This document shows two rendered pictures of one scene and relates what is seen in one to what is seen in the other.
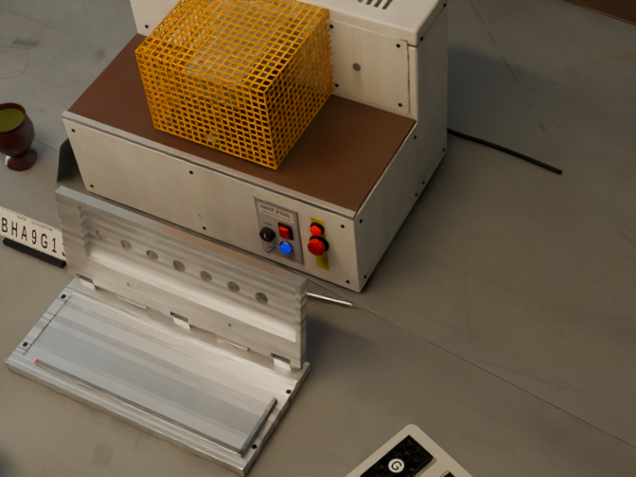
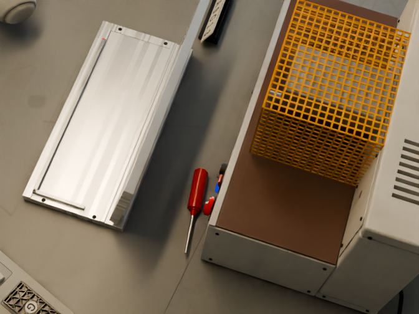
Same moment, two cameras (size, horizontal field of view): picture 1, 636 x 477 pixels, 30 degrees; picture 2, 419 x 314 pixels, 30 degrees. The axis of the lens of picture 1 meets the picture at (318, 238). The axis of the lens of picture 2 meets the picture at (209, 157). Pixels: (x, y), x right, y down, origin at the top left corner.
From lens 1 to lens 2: 1.06 m
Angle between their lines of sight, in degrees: 36
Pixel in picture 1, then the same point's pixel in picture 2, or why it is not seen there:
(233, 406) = (77, 179)
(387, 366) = (131, 291)
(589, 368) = not seen: outside the picture
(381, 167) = (272, 241)
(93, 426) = (60, 90)
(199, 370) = (108, 149)
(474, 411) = not seen: outside the picture
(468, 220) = not seen: outside the picture
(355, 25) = (375, 174)
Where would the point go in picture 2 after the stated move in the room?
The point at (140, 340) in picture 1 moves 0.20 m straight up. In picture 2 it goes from (132, 103) to (131, 50)
